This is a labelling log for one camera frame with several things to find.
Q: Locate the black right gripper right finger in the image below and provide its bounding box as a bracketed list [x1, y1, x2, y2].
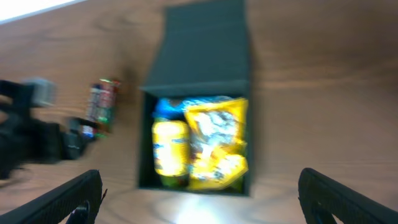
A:
[298, 168, 397, 224]

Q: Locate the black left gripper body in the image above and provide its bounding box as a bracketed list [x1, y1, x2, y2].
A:
[1, 80, 96, 179]

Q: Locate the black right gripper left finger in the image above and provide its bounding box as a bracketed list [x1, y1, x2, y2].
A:
[1, 169, 106, 224]

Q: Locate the red green KitKat bar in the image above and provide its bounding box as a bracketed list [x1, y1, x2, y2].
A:
[96, 78, 120, 138]

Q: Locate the yellow Mentos candy bottle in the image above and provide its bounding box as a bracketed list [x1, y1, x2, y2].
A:
[152, 120, 190, 189]

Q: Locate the yellow pistachio snack bag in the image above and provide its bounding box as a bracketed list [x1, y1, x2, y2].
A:
[185, 98, 249, 191]

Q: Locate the blue Oreo cookie pack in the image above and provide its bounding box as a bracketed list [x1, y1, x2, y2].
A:
[153, 96, 233, 120]

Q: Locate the dark green gift box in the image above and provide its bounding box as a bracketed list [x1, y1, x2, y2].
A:
[137, 0, 252, 190]

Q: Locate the colourful Haribo gummy bag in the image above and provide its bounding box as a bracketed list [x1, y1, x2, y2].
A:
[227, 177, 244, 193]

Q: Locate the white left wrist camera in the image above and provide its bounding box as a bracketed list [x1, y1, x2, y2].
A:
[23, 78, 57, 108]

